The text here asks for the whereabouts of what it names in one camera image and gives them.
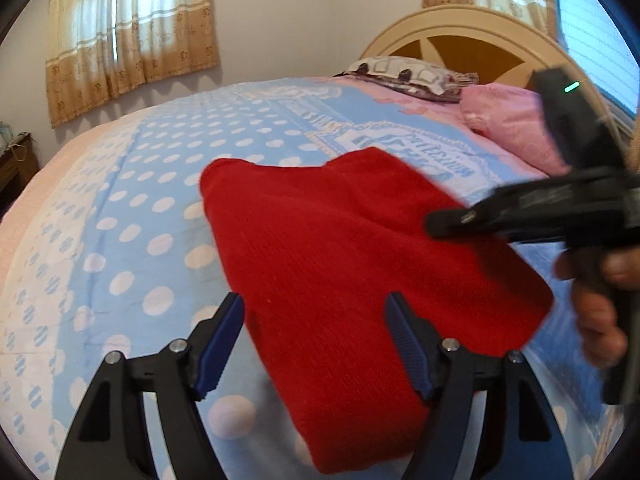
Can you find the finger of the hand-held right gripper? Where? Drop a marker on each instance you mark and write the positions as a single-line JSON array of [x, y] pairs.
[[500, 212]]

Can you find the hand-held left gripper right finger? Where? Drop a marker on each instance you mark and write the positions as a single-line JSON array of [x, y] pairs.
[[407, 345]]

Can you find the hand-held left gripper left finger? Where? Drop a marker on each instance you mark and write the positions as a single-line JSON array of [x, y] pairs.
[[220, 345]]

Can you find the red embroidered sweater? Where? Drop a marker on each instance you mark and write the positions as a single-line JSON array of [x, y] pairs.
[[325, 260]]

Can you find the person's right hand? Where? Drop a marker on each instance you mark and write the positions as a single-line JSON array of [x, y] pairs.
[[600, 320]]

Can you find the pink pillow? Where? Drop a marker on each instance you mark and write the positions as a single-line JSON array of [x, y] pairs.
[[515, 120]]

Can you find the patterned dark white pillow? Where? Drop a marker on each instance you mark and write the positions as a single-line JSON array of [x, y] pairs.
[[410, 75]]

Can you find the cream wooden headboard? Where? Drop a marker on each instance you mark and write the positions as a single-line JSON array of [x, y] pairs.
[[465, 45]]

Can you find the blue polka dot printed blanket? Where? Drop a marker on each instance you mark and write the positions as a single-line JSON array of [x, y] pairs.
[[150, 185]]

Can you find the pink quilted bedspread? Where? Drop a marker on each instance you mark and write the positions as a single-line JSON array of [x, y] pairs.
[[60, 180]]

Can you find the brown wooden desk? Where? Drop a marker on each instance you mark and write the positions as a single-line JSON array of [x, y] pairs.
[[17, 170]]

